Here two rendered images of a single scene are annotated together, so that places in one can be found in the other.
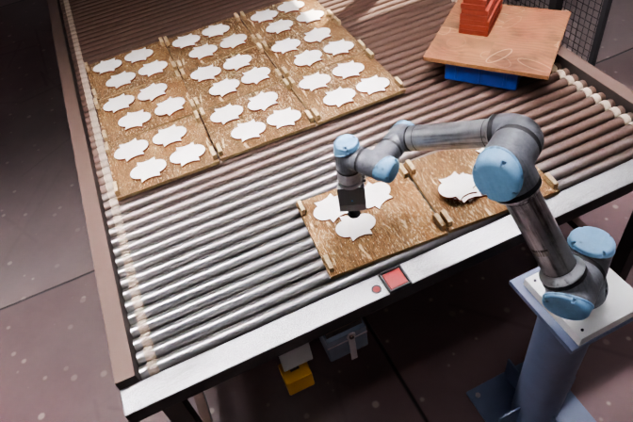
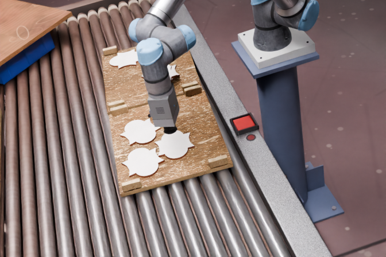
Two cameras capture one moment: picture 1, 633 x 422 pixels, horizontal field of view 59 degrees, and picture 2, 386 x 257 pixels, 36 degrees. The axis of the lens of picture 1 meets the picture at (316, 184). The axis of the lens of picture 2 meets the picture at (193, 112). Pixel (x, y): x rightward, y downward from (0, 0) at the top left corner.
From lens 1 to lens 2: 1.60 m
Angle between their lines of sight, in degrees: 59
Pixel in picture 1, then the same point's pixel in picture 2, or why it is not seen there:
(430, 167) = (122, 96)
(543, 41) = (25, 11)
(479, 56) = (13, 42)
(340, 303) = (262, 161)
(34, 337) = not seen: outside the picture
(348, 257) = (212, 150)
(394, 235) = (196, 120)
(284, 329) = (285, 202)
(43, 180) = not seen: outside the picture
